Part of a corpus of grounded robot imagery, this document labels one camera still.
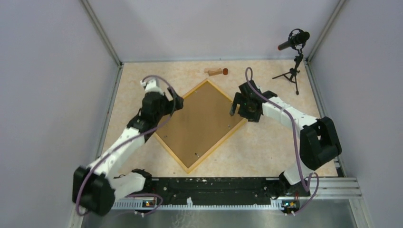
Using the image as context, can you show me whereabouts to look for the brown cardboard backing board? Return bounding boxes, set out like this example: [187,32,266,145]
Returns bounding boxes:
[156,82,244,169]

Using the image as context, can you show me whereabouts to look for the yellow wooden picture frame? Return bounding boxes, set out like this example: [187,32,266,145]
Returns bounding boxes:
[153,78,248,174]

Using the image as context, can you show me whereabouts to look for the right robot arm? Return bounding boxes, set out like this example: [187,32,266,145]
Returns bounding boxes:
[230,80,342,196]

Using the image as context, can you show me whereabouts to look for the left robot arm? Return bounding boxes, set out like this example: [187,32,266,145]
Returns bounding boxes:
[72,85,183,216]

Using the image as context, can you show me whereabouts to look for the light wooden block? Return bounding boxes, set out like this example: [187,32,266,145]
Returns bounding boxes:
[203,68,219,73]

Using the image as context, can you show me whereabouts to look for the black tripod microphone stand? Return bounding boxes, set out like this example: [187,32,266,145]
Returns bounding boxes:
[272,49,304,95]

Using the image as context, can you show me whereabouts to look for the black microphone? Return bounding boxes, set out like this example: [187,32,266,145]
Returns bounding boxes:
[278,28,310,51]

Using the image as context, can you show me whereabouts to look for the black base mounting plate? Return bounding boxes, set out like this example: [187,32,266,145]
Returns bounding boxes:
[123,177,311,207]

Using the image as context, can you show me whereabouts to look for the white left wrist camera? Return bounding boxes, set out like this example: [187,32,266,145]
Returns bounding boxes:
[140,77,164,95]

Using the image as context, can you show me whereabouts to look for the small wooden bracket piece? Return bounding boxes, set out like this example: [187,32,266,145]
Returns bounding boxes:
[207,70,223,76]

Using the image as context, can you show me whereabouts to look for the aluminium rail front frame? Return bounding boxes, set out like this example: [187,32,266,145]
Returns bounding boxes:
[72,175,372,228]

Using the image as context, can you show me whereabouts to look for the white toothed cable duct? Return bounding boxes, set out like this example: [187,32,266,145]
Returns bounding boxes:
[111,198,284,210]

